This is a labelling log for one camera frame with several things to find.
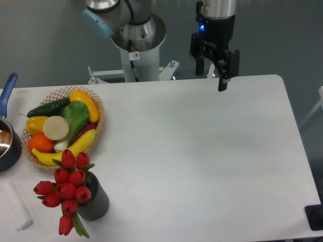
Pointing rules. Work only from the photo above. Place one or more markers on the yellow banana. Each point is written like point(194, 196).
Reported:
point(83, 144)

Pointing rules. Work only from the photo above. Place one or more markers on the red tulip bouquet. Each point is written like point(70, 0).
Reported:
point(70, 190)

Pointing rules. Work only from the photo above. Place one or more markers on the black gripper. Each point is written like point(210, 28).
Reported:
point(215, 30)

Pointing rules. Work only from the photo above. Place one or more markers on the yellow bell pepper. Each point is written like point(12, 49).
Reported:
point(34, 125)

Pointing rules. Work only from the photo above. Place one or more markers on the green cucumber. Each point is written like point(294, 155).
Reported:
point(49, 109)

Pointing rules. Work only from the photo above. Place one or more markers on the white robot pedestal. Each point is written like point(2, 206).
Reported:
point(139, 49)

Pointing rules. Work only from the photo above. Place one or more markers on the black device at table edge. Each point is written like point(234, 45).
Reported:
point(314, 216)

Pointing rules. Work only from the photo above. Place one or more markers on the beige round onion slice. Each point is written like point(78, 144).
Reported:
point(55, 128)

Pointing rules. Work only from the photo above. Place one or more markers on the green lettuce leaf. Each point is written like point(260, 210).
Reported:
point(77, 115)

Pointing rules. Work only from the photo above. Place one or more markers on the white metal base frame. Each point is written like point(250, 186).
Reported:
point(111, 74)

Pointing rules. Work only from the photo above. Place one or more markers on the orange fruit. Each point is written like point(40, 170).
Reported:
point(41, 143)

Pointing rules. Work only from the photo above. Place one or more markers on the white frame at right edge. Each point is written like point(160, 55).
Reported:
point(315, 111)

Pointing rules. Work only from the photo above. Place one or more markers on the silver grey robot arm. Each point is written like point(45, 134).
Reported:
point(106, 18)

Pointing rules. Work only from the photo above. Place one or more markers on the dark pot with blue handle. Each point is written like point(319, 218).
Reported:
point(11, 147)

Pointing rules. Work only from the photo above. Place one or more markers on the dark grey ribbed vase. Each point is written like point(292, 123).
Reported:
point(99, 203)

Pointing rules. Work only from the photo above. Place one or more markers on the purple eggplant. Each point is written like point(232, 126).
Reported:
point(88, 127)

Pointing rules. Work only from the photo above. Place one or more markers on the white rolled cloth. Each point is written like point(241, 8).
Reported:
point(15, 206)

